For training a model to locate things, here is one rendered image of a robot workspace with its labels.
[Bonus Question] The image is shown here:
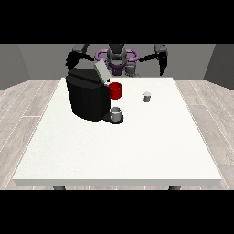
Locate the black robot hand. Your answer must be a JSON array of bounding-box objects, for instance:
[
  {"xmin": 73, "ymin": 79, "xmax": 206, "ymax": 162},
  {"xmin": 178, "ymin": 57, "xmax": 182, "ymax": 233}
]
[
  {"xmin": 66, "ymin": 50, "xmax": 95, "ymax": 71},
  {"xmin": 138, "ymin": 51, "xmax": 169, "ymax": 78}
]

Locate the pale grey machine lid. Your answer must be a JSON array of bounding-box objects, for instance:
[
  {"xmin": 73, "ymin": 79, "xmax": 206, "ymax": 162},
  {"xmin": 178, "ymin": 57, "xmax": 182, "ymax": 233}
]
[{"xmin": 93, "ymin": 59, "xmax": 112, "ymax": 83}]

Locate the small grey coffee pod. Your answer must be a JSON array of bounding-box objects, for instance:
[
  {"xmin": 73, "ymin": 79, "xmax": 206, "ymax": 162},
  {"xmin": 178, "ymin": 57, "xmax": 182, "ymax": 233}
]
[{"xmin": 142, "ymin": 90, "xmax": 153, "ymax": 103}]

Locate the black coffee machine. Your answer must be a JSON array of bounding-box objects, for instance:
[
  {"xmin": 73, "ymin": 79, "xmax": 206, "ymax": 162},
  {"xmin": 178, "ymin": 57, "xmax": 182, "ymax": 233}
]
[{"xmin": 65, "ymin": 67, "xmax": 124, "ymax": 124}]

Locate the red pod holder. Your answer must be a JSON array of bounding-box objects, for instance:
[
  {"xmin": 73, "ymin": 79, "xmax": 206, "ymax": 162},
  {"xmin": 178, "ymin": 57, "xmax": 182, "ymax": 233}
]
[{"xmin": 109, "ymin": 81, "xmax": 122, "ymax": 101}]

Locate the small grey cup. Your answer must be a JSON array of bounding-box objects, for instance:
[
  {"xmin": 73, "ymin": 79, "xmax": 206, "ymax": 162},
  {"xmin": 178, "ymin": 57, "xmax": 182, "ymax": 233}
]
[{"xmin": 109, "ymin": 106, "xmax": 123, "ymax": 122}]

